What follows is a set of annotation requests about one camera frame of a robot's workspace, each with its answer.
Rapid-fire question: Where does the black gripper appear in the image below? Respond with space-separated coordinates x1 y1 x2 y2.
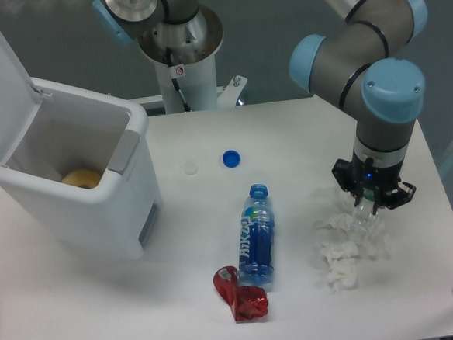
331 156 416 215

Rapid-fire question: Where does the clear plastic bottle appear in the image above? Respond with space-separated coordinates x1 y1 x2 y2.
347 190 379 244

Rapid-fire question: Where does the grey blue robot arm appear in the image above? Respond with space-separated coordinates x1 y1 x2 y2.
92 0 428 210

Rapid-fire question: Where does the blue plastic bottle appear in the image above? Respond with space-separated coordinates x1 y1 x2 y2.
238 183 275 288

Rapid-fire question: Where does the blue bottle cap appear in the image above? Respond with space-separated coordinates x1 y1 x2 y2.
222 149 240 168

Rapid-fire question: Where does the white bottle cap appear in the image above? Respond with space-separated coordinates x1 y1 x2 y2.
183 161 199 175

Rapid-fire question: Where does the white trash can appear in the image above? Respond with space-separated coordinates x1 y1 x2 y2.
0 31 161 259

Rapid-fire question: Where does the white crumpled tissue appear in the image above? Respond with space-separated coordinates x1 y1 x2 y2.
311 183 397 296

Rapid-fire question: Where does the red crumpled wrapper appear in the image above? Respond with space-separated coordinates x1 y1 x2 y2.
213 265 269 322

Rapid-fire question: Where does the brown tape roll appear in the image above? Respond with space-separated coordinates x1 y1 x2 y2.
61 169 102 189

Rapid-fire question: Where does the white table bracket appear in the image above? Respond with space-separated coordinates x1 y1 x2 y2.
216 75 248 109

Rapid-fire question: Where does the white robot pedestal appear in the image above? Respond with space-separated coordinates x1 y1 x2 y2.
138 5 223 114

